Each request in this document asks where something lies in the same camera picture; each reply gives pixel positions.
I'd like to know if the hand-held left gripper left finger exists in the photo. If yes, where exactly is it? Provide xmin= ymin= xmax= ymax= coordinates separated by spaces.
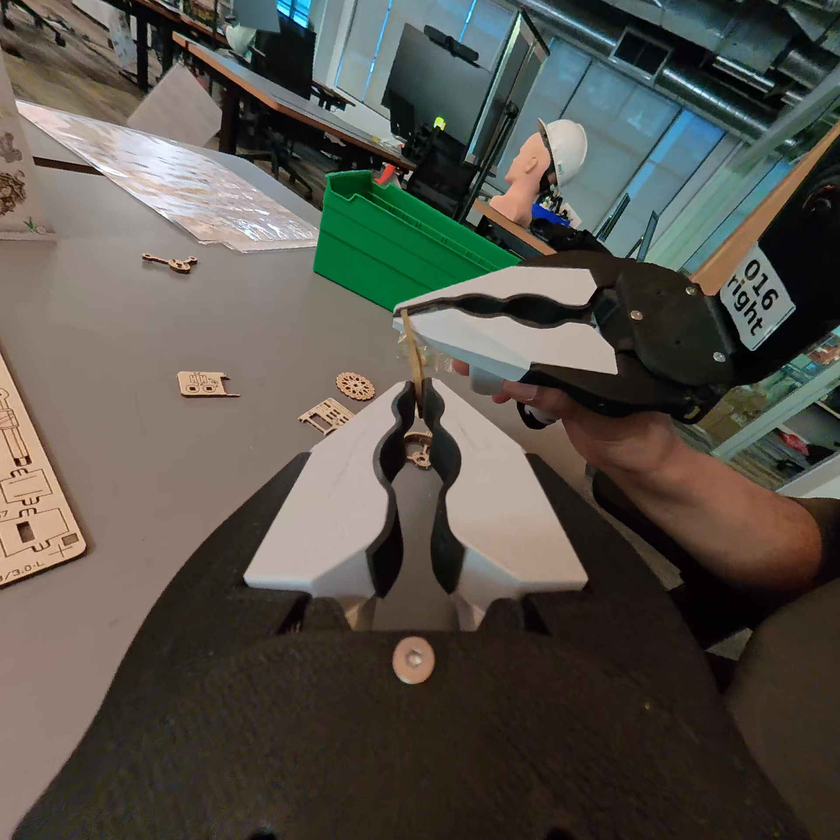
xmin=243 ymin=381 xmax=421 ymax=632

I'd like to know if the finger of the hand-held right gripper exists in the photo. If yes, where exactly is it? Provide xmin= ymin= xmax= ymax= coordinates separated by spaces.
xmin=394 ymin=266 xmax=599 ymax=329
xmin=392 ymin=305 xmax=619 ymax=383

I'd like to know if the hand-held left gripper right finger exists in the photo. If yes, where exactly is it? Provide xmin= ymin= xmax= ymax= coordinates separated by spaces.
xmin=423 ymin=377 xmax=589 ymax=631

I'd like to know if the yellow rubber band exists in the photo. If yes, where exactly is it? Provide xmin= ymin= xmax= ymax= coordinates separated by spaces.
xmin=400 ymin=308 xmax=426 ymax=421

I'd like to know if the person's right forearm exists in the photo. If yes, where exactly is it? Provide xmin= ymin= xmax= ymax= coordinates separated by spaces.
xmin=591 ymin=446 xmax=824 ymax=586

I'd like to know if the grey desk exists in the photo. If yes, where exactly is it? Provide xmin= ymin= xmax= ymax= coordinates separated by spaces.
xmin=0 ymin=141 xmax=595 ymax=815

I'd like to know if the person's right hand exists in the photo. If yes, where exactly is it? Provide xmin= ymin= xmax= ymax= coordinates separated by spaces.
xmin=456 ymin=357 xmax=685 ymax=475

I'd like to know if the wooden table with mannequin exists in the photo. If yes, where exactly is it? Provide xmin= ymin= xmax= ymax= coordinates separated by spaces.
xmin=472 ymin=200 xmax=559 ymax=258

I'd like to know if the black bag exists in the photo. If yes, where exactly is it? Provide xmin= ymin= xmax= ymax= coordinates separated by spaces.
xmin=530 ymin=220 xmax=608 ymax=258

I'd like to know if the clear bag of small parts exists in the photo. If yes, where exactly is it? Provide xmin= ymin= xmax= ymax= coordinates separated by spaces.
xmin=394 ymin=328 xmax=462 ymax=378

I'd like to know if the wooden beam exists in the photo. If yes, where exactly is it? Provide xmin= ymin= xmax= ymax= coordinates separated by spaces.
xmin=692 ymin=121 xmax=840 ymax=296

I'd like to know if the mannequin head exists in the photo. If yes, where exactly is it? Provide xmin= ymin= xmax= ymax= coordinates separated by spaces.
xmin=489 ymin=134 xmax=559 ymax=227

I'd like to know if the slotted flat wooden part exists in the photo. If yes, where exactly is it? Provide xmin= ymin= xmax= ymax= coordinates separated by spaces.
xmin=298 ymin=397 xmax=355 ymax=435

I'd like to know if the green plastic bin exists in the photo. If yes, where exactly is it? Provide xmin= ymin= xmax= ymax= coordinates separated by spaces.
xmin=312 ymin=171 xmax=522 ymax=312

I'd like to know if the white hard hat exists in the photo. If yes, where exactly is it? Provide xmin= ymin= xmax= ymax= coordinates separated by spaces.
xmin=537 ymin=118 xmax=589 ymax=191

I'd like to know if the small square wooden piece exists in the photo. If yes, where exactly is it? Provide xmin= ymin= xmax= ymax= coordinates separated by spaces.
xmin=177 ymin=371 xmax=240 ymax=399

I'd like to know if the large black display screen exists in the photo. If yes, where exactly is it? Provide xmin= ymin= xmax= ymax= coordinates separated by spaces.
xmin=382 ymin=23 xmax=494 ymax=151

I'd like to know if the plywood sheet with keyhole cutouts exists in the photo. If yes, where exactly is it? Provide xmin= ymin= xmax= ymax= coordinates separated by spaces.
xmin=0 ymin=341 xmax=88 ymax=588

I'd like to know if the long wooden-edged table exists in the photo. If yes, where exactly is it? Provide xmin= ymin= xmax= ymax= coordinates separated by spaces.
xmin=172 ymin=31 xmax=417 ymax=175

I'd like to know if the person's olive shirt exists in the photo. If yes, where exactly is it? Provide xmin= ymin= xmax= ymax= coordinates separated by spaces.
xmin=669 ymin=499 xmax=840 ymax=840

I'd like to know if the small dark monitor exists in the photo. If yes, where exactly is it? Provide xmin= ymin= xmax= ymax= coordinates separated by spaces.
xmin=252 ymin=13 xmax=317 ymax=101

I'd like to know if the clear plastic sleeve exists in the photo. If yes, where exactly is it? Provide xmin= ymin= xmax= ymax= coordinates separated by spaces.
xmin=16 ymin=100 xmax=320 ymax=253

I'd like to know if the grey panel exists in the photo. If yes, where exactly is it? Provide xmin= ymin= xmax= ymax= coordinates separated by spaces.
xmin=126 ymin=62 xmax=222 ymax=148

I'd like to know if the printed instruction sheet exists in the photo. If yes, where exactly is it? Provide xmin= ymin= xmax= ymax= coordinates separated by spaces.
xmin=0 ymin=49 xmax=56 ymax=242

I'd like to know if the spiral metal air duct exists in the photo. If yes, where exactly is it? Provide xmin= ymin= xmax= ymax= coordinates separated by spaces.
xmin=525 ymin=0 xmax=795 ymax=144

